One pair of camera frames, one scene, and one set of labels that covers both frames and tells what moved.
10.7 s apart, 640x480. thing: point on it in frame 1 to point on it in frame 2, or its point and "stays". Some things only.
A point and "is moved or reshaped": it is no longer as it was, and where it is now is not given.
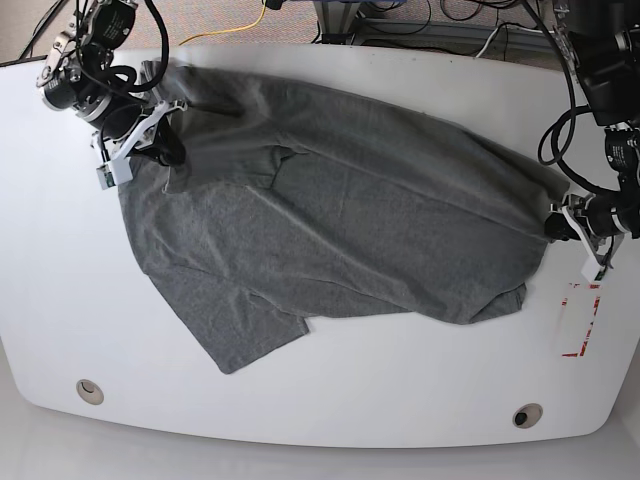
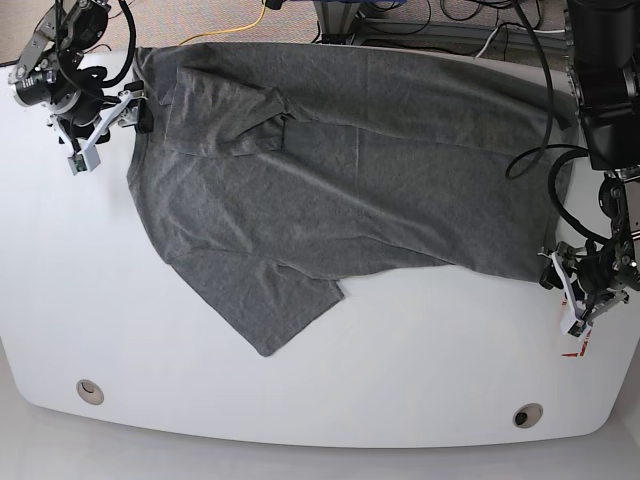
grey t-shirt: x=290 y=206 is moved or reshaped
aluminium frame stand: x=341 y=24 stays
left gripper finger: x=168 y=147 to x=145 y=117
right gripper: x=602 y=219 to x=599 y=279
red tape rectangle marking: x=596 y=305 stays
